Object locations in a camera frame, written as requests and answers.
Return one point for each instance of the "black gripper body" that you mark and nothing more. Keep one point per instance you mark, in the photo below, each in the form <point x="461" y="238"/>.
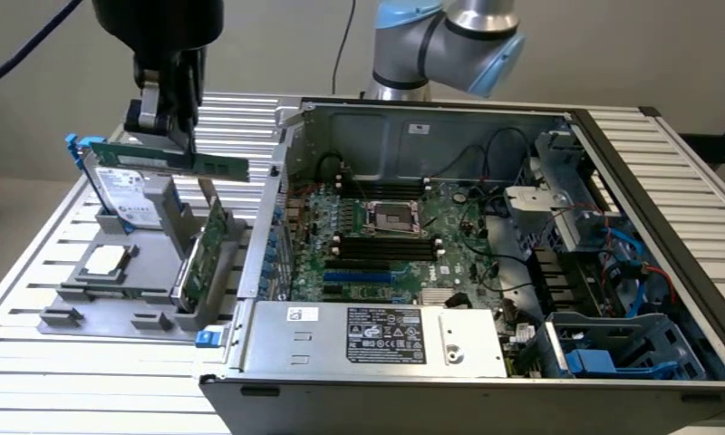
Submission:
<point x="157" y="22"/>

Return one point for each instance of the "green RAM stick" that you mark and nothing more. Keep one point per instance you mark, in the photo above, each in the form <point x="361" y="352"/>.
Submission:
<point x="217" y="167"/>

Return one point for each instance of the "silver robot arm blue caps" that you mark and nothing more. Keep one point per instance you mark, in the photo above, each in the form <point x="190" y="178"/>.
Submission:
<point x="434" y="41"/>

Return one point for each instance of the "black RAM slot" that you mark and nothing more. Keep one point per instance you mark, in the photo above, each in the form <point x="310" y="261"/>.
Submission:
<point x="386" y="256"/>
<point x="386" y="237"/>
<point x="386" y="250"/>
<point x="386" y="244"/>

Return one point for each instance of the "silver hard disk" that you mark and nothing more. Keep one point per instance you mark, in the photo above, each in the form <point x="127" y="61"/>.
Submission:
<point x="126" y="199"/>

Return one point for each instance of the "grey parts rack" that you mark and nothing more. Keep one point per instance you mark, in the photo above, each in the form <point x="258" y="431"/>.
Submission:
<point x="150" y="263"/>

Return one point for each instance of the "silver CPU chip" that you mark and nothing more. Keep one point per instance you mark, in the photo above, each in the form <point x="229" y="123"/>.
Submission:
<point x="105" y="259"/>

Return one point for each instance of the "green graphics card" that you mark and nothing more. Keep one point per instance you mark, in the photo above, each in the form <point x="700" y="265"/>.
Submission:
<point x="202" y="263"/>

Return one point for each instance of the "white case label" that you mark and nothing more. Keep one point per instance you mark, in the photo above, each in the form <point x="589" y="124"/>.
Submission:
<point x="418" y="128"/>

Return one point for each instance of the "metal CPU socket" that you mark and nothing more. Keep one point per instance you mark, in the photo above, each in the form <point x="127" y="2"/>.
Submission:
<point x="392" y="216"/>

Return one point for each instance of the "black expansion slot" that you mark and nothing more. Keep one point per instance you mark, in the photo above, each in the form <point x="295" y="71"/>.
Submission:
<point x="356" y="265"/>

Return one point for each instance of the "blue expansion slot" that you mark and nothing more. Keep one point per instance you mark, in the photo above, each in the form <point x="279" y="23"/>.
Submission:
<point x="356" y="276"/>

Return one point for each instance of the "blue case latch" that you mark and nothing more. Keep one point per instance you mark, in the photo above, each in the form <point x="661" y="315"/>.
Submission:
<point x="207" y="339"/>

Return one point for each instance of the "green motherboard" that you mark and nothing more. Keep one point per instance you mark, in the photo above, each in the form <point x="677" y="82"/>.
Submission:
<point x="453" y="254"/>

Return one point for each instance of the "silver power supply unit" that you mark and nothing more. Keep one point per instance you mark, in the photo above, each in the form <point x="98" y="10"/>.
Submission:
<point x="338" y="344"/>

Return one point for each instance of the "silver chipset heat sink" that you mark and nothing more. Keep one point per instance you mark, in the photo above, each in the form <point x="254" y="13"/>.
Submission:
<point x="436" y="297"/>

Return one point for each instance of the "metal drive cage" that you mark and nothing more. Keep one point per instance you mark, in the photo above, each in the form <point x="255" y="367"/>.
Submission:
<point x="556" y="204"/>

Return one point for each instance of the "black open PC case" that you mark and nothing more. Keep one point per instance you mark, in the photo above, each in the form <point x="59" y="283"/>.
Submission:
<point x="458" y="403"/>

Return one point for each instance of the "grey-blue disk bay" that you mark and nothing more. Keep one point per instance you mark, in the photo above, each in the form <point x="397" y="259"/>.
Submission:
<point x="640" y="335"/>

